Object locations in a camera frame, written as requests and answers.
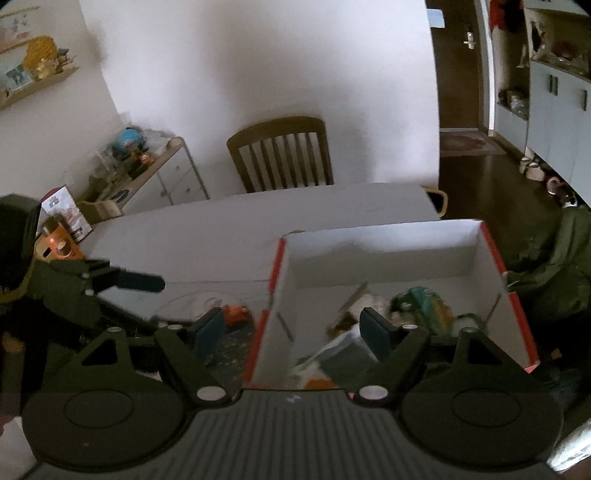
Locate wooden wall shelf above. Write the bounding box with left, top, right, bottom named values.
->
left=1, top=67, right=79, bottom=111

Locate orange toy figure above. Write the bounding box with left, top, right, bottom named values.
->
left=221, top=305, right=252, bottom=329

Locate grey white patterned pouch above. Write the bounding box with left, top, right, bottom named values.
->
left=325, top=283, right=390, bottom=339

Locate dark green jacket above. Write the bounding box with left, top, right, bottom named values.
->
left=505, top=206, right=590, bottom=315

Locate light blue cabinet unit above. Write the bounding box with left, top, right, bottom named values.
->
left=495, top=59, right=590, bottom=202

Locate blue globe toy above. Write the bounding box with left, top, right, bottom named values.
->
left=111, top=127, right=144, bottom=156

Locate red white printed box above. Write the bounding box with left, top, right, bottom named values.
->
left=41, top=185, right=92, bottom=243

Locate dark wooden door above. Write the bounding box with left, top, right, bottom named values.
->
left=426, top=0, right=482, bottom=129

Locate teal green fabric toy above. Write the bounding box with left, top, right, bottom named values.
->
left=390, top=286, right=456, bottom=336

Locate white drawer sideboard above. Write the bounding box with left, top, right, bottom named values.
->
left=78, top=137, right=211, bottom=225

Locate red white cardboard box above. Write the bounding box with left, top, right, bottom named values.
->
left=245, top=220, right=539, bottom=388

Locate yellow plush ornament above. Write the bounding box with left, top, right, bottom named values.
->
left=22, top=35, right=60, bottom=82

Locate dark wooden chair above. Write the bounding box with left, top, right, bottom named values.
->
left=226, top=116, right=335, bottom=193

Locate doormat rug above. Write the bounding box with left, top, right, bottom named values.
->
left=440, top=131, right=505, bottom=158

